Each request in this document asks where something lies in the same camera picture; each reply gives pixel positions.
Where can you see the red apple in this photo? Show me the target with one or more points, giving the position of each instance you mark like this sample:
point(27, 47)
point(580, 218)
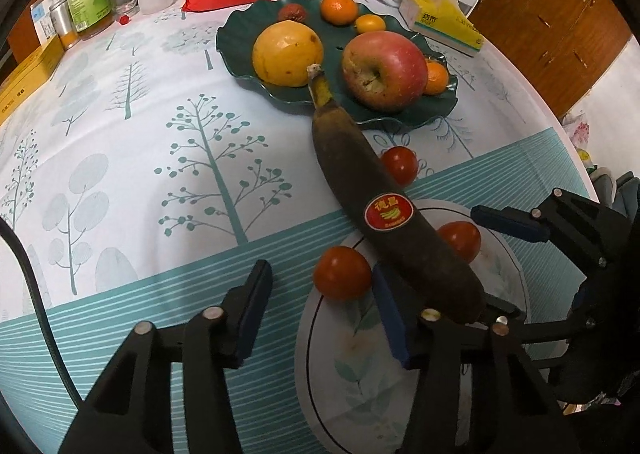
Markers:
point(385, 69)

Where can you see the white floral plate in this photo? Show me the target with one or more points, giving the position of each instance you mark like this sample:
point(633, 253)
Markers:
point(360, 384)

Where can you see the small tangerine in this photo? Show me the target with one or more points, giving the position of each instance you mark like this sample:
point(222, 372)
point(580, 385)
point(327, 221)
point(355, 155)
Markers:
point(436, 76)
point(339, 9)

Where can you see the white and blue box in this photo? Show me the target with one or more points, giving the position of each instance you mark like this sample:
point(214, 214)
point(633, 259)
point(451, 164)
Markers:
point(42, 14)

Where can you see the red cherry tomato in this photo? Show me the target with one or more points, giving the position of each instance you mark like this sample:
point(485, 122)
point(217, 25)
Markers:
point(342, 273)
point(460, 239)
point(400, 165)

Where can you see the dark green scalloped plate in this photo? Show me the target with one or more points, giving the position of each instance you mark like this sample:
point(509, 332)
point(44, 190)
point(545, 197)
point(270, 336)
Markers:
point(235, 49)

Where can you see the flat yellow box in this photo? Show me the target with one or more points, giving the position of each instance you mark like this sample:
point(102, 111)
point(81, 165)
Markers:
point(25, 79)

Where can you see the wooden cabinet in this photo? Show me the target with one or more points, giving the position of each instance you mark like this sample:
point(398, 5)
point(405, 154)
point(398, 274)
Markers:
point(560, 34)

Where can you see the grey chair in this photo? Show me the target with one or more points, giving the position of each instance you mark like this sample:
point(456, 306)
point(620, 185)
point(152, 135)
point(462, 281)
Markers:
point(617, 191)

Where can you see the dried red date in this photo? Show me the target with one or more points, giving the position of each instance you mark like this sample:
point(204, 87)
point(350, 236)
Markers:
point(291, 13)

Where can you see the small red cap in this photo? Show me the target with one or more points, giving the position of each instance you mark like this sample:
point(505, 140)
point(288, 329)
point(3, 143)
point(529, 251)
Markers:
point(123, 20)

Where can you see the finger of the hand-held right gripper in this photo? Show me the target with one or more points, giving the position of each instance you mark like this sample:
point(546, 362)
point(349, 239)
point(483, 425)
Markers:
point(547, 330)
point(510, 224)

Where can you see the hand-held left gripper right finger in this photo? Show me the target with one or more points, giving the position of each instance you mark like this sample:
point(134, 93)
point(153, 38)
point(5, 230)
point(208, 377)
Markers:
point(395, 329)

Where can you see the large yellow orange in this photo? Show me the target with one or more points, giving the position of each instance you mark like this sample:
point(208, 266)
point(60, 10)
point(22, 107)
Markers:
point(285, 54)

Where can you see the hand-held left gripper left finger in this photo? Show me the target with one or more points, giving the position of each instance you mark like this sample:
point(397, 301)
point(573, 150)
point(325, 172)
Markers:
point(255, 316)

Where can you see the tree print tablecloth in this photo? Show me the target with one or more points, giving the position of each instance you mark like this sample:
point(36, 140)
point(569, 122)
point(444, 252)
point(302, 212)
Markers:
point(150, 234)

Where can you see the small round kumquat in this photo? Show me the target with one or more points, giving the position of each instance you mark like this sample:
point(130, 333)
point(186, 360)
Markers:
point(370, 24)

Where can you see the overripe dark banana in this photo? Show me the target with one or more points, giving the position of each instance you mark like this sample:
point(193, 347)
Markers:
point(380, 214)

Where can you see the yellow tissue pack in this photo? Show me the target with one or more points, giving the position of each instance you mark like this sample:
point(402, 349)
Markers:
point(440, 19)

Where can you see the small metal can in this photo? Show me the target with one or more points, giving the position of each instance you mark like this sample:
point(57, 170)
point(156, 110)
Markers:
point(64, 24)

